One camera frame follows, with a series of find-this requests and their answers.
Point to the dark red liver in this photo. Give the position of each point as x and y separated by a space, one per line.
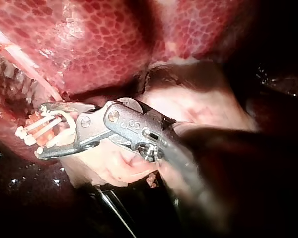
101 42

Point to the right arm instrument jaw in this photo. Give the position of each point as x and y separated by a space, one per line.
64 106
64 148

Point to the right arm instrument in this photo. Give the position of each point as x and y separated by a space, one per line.
129 121

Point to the white clip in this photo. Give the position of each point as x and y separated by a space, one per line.
43 132
71 126
39 126

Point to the dark right arm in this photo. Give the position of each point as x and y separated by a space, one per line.
238 178

